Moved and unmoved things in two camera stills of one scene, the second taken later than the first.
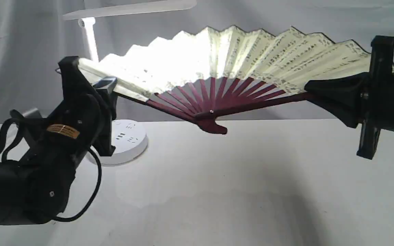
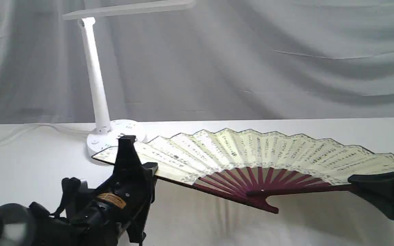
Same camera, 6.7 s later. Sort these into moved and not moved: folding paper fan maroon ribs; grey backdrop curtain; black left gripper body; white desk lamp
Moved: black left gripper body; folding paper fan maroon ribs
Not moved: grey backdrop curtain; white desk lamp
